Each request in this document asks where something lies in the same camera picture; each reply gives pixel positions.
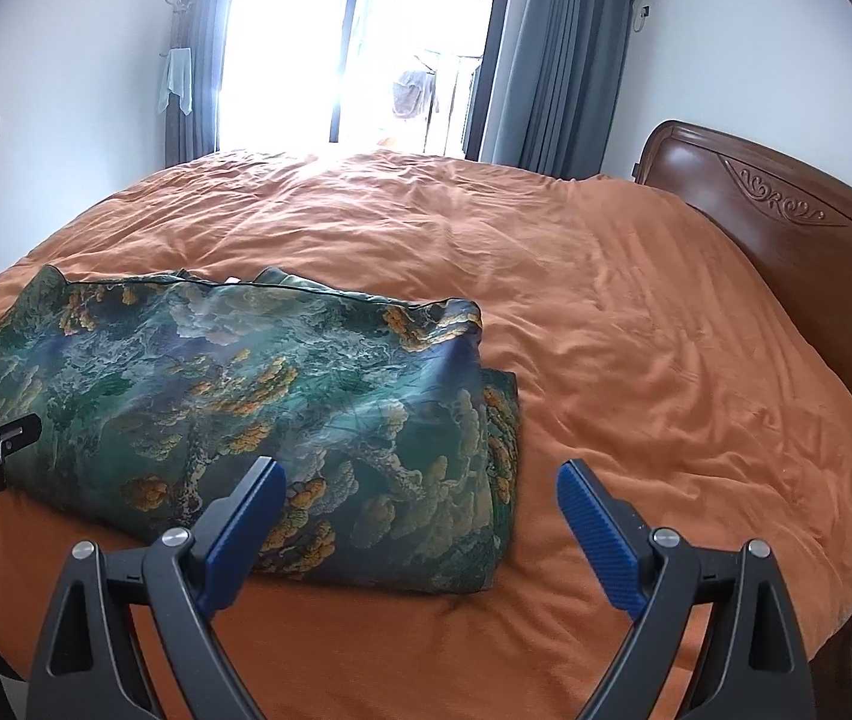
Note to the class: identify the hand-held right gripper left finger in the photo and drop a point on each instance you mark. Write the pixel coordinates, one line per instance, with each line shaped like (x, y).
(242, 521)

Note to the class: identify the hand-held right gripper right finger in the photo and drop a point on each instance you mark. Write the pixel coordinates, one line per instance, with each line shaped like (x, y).
(598, 529)

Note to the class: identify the green patterned padded jacket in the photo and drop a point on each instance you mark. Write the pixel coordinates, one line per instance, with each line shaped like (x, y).
(246, 405)

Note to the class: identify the bed with orange cover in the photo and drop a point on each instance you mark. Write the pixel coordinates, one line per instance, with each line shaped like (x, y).
(621, 300)

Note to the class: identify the carved wooden headboard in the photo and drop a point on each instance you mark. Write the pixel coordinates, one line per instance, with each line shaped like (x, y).
(808, 255)

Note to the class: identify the pale blue towel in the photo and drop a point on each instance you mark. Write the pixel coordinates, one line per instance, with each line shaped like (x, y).
(175, 82)

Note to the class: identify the wooden coat rack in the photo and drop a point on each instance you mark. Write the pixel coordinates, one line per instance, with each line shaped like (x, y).
(178, 22)

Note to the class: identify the grey curtain beside coat rack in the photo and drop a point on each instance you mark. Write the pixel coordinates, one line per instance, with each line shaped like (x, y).
(197, 30)

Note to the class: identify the hanging garment on balcony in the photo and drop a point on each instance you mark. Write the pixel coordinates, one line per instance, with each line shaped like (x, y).
(411, 94)

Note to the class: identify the grey curtain beside air conditioner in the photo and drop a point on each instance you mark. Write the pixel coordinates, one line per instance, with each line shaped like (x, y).
(553, 67)

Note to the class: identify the sliding glass door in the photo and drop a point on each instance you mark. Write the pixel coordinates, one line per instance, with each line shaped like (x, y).
(283, 52)

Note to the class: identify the wooden bed frame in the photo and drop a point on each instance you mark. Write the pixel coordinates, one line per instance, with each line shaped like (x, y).
(846, 660)

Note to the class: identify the wall outlet with plug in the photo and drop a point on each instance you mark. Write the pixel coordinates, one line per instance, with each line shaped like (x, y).
(644, 17)

